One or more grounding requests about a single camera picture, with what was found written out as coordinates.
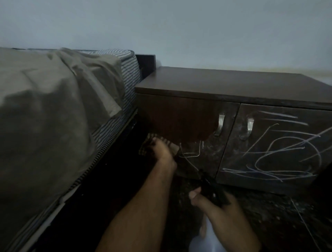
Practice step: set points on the checkered cleaning cloth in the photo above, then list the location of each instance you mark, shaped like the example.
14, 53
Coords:
145, 146

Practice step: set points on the white spray bottle black trigger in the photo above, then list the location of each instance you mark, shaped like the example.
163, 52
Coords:
214, 192

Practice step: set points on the tan bed sheet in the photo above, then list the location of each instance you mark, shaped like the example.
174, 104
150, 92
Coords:
46, 109

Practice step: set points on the brown wooden cabinet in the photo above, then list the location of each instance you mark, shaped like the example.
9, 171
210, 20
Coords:
233, 83

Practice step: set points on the person's right hand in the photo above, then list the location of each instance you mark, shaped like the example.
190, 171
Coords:
233, 226

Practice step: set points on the person's left forearm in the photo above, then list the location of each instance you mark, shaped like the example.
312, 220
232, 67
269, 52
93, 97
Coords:
137, 215

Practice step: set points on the person's left hand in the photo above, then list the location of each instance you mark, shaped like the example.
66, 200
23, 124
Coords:
163, 155

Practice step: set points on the striped quilted mattress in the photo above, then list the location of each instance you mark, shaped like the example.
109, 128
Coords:
131, 75

